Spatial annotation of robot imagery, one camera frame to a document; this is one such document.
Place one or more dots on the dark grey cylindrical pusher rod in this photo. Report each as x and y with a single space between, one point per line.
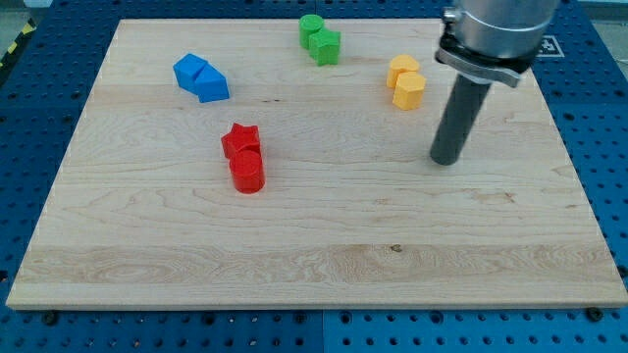
461 110

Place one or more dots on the silver black tool mount flange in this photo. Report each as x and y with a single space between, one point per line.
481 68

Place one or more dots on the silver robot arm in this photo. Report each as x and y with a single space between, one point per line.
485 41

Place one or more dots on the yellow hexagon block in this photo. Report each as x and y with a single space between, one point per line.
409 90

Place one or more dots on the yellow heart block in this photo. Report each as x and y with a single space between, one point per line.
398 65

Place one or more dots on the white fiducial marker sticker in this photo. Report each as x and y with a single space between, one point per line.
550 47

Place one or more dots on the green star block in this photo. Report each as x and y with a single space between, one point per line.
324 47

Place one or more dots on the green cylinder block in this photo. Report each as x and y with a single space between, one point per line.
307 25

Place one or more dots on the red star block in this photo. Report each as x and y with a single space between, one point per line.
241 138

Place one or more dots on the red cylinder block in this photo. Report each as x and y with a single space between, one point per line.
247 171

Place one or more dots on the blue wedge block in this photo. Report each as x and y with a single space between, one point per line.
210 85

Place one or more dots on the light wooden board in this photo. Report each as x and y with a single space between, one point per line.
143 213

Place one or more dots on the blue cube block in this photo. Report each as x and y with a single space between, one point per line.
187 70

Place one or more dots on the yellow black hazard tape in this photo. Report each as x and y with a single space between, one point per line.
18 45

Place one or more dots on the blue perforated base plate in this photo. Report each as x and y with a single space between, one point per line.
47 88

